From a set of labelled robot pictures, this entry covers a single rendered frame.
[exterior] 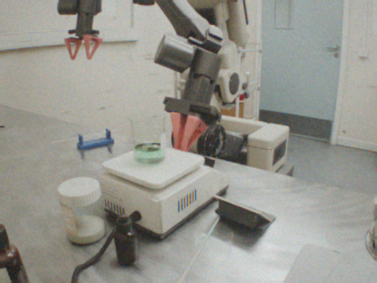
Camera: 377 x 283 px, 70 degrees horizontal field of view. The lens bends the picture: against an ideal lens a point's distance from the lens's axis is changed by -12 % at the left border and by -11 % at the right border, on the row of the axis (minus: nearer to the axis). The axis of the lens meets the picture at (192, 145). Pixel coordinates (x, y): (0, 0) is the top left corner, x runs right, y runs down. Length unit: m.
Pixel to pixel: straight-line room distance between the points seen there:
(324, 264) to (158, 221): 0.22
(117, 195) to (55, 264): 0.13
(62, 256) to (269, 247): 0.28
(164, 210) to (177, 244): 0.05
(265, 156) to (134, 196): 1.10
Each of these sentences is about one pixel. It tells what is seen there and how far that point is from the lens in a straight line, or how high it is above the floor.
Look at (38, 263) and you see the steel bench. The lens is 0.44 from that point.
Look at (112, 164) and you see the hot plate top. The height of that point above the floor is 0.84.
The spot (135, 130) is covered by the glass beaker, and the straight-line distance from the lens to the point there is 0.44.
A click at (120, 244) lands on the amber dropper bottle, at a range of 0.38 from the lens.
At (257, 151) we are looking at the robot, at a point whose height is 0.51.
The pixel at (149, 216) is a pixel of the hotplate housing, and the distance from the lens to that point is 0.42.
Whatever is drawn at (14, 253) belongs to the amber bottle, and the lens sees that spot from 0.37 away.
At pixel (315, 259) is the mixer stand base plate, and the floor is 0.76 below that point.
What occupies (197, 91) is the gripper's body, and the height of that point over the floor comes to 0.92.
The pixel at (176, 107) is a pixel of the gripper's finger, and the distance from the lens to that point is 0.55.
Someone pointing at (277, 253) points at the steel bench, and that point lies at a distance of 0.43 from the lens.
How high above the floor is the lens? 1.01
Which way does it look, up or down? 19 degrees down
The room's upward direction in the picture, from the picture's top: straight up
